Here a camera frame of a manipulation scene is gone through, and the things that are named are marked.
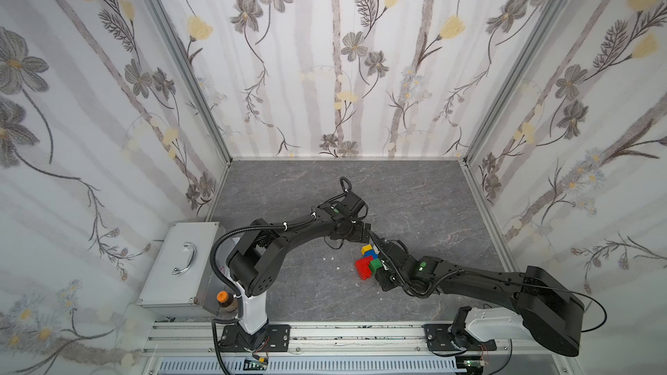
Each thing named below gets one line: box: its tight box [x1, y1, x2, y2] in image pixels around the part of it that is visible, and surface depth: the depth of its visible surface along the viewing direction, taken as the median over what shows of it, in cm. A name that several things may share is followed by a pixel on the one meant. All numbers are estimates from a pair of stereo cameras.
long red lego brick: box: [355, 255, 374, 281], surface depth 86 cm
